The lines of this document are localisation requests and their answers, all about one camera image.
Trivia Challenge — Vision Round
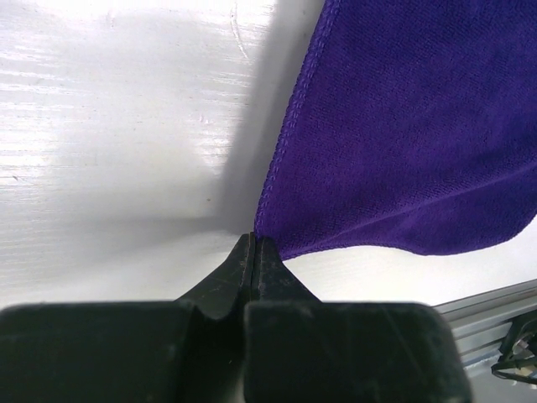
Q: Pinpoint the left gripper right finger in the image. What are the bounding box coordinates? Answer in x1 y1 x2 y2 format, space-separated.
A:
244 238 472 402

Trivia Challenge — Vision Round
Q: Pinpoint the aluminium rail frame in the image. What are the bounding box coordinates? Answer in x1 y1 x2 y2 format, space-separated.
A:
435 279 537 403

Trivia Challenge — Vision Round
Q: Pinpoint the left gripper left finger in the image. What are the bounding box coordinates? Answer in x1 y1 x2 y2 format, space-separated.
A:
1 234 256 402

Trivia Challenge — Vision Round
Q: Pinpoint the purple towel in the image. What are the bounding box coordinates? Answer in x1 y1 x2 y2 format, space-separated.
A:
254 1 536 259

